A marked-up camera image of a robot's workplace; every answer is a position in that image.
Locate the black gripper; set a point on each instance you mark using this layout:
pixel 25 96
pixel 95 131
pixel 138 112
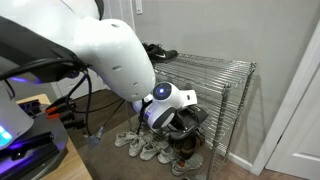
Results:
pixel 181 118

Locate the grey slide slipper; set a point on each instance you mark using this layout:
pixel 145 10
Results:
pixel 198 115
pixel 181 134

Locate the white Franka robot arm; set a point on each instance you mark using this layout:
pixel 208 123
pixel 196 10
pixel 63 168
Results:
pixel 113 56

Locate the dark brown shoe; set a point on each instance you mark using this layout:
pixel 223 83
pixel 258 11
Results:
pixel 186 148

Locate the grey sneaker orange accent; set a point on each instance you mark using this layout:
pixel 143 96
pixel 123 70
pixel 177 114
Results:
pixel 186 165

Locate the black sneaker white swoosh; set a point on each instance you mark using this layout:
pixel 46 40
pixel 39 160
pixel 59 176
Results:
pixel 163 54

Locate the grey robot mounting plate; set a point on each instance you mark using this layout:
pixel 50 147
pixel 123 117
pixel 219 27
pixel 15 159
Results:
pixel 57 140

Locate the white light switch plate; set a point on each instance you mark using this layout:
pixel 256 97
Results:
pixel 139 6

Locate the dark blue bracket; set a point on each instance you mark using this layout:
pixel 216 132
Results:
pixel 29 107

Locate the black aluminium rail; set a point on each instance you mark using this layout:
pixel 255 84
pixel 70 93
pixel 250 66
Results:
pixel 30 140
pixel 33 163

